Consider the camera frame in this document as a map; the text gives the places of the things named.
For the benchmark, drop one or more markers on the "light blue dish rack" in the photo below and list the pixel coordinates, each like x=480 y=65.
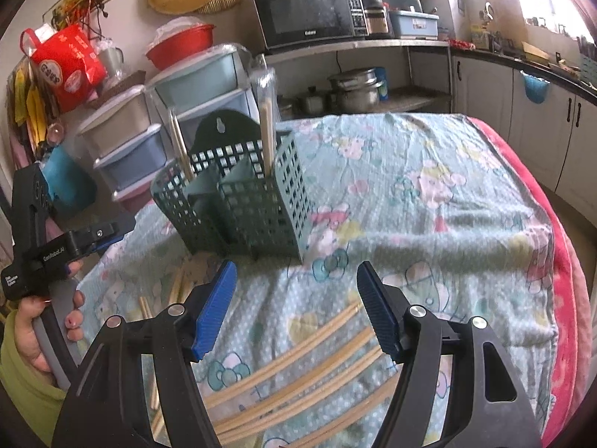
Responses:
x=412 y=25

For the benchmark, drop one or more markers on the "metal shelf rack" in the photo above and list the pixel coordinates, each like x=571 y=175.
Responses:
x=415 y=75

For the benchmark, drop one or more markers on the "pink blanket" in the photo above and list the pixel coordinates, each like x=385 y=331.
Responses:
x=571 y=305

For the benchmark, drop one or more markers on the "blue hanging cabinet bin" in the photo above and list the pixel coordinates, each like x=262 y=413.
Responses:
x=535 y=88

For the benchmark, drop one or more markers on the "stacked steel pots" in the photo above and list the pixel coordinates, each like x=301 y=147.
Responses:
x=356 y=90

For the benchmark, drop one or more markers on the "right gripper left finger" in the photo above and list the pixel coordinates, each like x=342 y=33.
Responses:
x=105 y=405

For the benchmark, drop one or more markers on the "red plastic basin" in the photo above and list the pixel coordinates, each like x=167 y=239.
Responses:
x=184 y=44

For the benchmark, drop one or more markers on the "left hand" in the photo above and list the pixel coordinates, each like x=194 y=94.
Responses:
x=48 y=321

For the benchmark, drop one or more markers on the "right plastic drawer tower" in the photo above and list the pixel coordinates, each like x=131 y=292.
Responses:
x=216 y=78

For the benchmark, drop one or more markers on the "floral blue tablecloth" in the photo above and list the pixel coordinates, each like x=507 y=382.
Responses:
x=440 y=214

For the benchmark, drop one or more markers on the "small steel pot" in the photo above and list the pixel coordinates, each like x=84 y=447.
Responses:
x=312 y=102

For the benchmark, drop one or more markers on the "black microwave oven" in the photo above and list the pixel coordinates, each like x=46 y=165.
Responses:
x=293 y=23

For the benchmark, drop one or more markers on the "green sleeve left forearm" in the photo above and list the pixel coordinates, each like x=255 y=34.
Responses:
x=37 y=401

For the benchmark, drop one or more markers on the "white kitchen cabinets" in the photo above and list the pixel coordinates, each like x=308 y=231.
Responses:
x=555 y=140

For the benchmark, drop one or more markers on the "red shopping bag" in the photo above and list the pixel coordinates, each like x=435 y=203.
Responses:
x=67 y=62

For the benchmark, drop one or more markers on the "green plastic utensil basket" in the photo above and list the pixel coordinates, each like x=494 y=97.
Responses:
x=230 y=203

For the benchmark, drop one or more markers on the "blue cloth bag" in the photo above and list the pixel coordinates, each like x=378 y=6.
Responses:
x=71 y=188

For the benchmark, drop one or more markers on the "plastic drawer tower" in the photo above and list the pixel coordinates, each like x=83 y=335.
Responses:
x=216 y=78
x=126 y=141

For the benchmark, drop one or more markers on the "left plastic drawer tower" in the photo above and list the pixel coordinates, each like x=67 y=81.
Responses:
x=126 y=141

